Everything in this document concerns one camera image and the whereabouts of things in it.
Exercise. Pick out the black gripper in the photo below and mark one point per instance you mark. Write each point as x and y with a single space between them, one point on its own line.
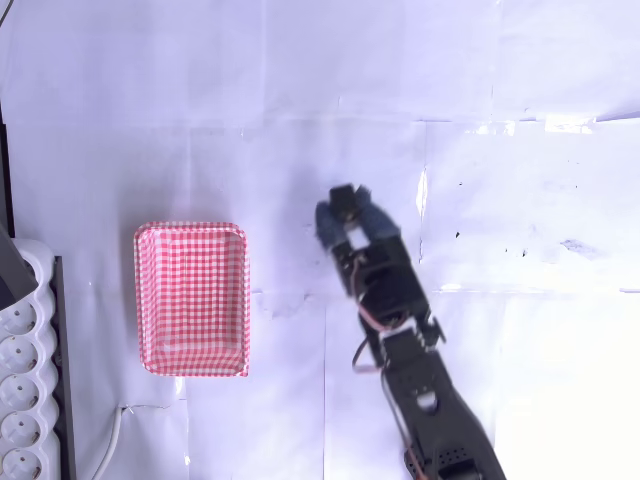
361 248

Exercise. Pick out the small black box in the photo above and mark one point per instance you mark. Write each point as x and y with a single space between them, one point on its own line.
345 197

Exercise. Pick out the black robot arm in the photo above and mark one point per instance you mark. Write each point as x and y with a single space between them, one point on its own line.
440 400

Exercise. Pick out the pink checkered tray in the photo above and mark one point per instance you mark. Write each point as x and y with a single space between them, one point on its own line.
192 300

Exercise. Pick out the black shelf board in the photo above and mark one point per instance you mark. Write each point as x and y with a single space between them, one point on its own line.
67 375

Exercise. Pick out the dark grey box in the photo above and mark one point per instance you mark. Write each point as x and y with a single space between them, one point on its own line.
12 270

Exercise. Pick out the black pegboard panel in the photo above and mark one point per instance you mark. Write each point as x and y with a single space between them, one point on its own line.
5 190

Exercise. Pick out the white power strip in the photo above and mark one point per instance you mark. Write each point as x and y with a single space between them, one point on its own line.
25 380

